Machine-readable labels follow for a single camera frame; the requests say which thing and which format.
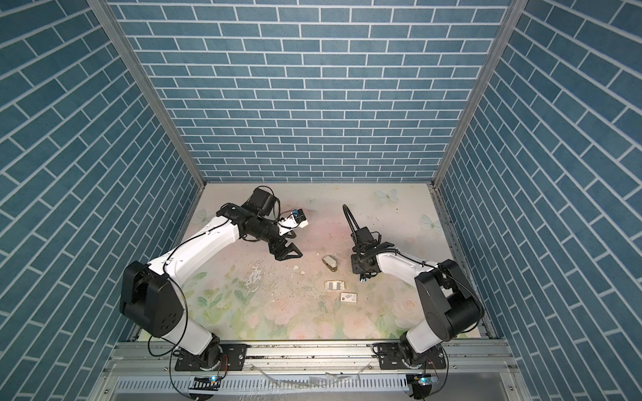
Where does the beige stapler base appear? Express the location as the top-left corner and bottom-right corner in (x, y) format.
(322, 255), (338, 272)

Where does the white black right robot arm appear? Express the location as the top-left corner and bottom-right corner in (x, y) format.
(350, 227), (485, 365)

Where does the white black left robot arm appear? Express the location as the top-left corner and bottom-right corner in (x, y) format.
(120, 185), (308, 359)

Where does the open staple box tray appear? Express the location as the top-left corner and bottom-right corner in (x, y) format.
(324, 280), (345, 291)

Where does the white staple box sleeve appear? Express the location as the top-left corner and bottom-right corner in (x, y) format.
(339, 292), (358, 303)

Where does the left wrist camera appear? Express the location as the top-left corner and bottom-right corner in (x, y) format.
(279, 209), (309, 231)

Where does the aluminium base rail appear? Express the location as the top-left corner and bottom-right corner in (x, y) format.
(90, 339), (529, 400)

